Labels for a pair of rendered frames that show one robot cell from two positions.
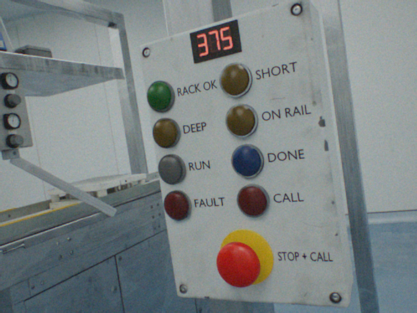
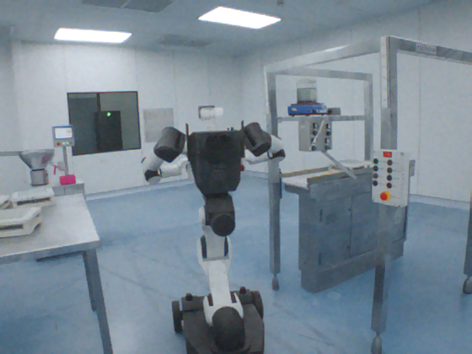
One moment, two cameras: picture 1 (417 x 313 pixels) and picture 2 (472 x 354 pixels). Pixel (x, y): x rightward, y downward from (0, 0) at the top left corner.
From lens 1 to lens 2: 1.36 m
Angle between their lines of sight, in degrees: 34
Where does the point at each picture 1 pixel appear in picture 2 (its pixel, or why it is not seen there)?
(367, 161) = not seen: outside the picture
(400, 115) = not seen: outside the picture
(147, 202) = (369, 175)
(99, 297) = (343, 211)
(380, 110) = not seen: outside the picture
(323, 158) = (401, 180)
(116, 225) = (355, 183)
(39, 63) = (338, 118)
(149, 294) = (362, 217)
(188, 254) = (375, 193)
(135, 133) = (369, 137)
